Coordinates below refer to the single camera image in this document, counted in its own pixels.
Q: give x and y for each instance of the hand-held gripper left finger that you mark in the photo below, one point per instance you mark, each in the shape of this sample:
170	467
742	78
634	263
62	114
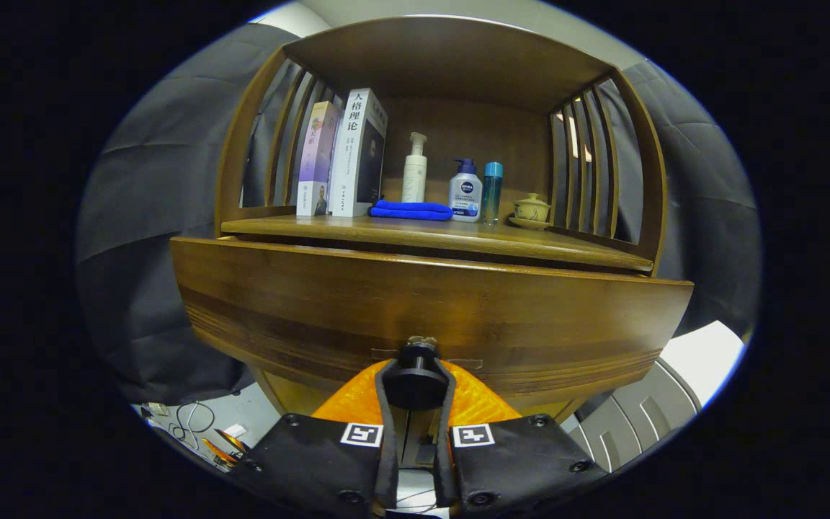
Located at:
387	461

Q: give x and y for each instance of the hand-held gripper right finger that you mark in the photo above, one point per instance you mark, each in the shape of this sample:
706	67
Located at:
444	465

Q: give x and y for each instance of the black drawer knob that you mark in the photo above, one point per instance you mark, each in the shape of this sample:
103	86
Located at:
415	382

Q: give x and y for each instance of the wooden drawer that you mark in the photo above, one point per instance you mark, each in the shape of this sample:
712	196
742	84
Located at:
386	303

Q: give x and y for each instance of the wooden countertop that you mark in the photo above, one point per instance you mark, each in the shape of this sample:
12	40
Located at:
386	227

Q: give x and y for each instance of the wooden cabinet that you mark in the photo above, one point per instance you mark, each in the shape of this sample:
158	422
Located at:
458	65

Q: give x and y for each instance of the orange black floor tool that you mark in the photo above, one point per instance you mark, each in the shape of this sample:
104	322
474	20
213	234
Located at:
220	450

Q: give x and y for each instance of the grey ribbed object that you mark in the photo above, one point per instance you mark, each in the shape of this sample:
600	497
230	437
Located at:
631	418

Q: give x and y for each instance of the small white floor adapter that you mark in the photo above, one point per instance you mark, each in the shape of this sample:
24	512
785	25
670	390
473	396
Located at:
158	409

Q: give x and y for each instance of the blue folded towel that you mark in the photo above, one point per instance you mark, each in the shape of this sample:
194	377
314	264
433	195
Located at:
410	210

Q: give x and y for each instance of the beige lidded teacup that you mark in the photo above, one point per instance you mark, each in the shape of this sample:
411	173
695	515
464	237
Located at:
532	210

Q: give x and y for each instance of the white bottle with blue cap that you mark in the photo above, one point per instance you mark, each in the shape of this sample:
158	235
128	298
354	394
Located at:
465	194

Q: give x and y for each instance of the teal bottle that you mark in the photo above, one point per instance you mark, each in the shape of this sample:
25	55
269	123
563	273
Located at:
491	191

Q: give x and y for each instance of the white side table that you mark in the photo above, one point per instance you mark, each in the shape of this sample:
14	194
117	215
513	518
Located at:
703	357

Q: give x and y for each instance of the white pump bottle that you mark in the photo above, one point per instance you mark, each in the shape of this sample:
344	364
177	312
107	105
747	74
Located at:
415	176

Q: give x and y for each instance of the thick white book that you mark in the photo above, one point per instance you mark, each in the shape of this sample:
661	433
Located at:
354	158

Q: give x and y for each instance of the purple book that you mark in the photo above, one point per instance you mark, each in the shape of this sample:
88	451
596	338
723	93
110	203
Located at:
316	158

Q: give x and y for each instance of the black backdrop cloth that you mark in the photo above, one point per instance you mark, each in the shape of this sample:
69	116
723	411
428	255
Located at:
155	216

